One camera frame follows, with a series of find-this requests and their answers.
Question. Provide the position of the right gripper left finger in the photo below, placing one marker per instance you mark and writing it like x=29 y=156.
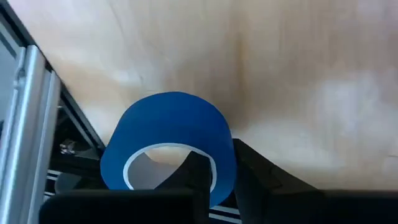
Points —
x=186 y=186

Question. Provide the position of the silver aluminium extrusion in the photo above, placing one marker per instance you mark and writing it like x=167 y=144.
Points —
x=28 y=124

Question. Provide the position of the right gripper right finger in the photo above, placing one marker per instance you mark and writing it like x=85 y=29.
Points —
x=264 y=193

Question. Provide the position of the dark blue tape roll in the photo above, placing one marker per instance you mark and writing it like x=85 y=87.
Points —
x=171 y=121

